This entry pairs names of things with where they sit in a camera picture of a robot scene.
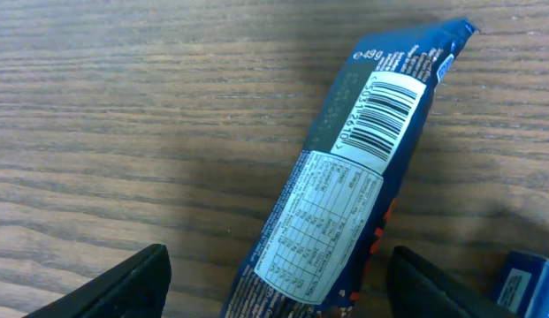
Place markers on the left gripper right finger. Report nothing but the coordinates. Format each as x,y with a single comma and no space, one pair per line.
417,288

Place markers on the dark blue chocolate bar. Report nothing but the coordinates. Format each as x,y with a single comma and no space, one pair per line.
315,245

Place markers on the blue Eclipse mints box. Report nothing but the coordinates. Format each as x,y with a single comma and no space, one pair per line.
523,285

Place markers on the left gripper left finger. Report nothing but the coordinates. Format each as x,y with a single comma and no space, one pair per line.
135,288

